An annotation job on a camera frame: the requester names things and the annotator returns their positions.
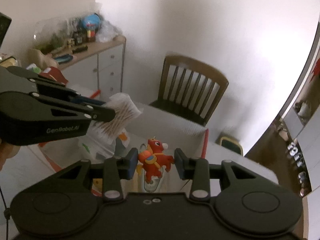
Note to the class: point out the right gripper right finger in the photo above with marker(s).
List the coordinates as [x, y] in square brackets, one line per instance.
[196, 170]

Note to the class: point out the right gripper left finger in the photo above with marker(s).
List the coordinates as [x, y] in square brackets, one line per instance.
[115, 170]

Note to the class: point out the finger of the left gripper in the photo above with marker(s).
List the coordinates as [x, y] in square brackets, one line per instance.
[94, 112]
[82, 98]

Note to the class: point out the cotton swabs pack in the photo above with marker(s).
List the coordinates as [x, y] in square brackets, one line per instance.
[125, 112]

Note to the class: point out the orange red toy figure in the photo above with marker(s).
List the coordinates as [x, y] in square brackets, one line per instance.
[153, 159]

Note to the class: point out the white patterned plastic bag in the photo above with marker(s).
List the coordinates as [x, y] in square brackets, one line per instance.
[97, 148]

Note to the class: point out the person left hand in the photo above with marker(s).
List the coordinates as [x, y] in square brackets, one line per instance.
[7, 151]

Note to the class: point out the red paper bag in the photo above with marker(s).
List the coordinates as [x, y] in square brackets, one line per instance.
[55, 74]

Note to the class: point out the red cardboard box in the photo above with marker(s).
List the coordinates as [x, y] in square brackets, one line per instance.
[168, 128]

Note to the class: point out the small yellow stool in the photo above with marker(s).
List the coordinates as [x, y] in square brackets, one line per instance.
[231, 144]

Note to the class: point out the white wooden sideboard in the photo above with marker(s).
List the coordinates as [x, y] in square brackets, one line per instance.
[100, 67]

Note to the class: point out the blue globe toy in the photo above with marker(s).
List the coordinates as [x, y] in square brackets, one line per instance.
[91, 24]

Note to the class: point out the clear plastic bag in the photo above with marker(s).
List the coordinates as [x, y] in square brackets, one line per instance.
[107, 32]

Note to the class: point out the brown wooden chair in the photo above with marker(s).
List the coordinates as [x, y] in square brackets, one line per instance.
[190, 88]

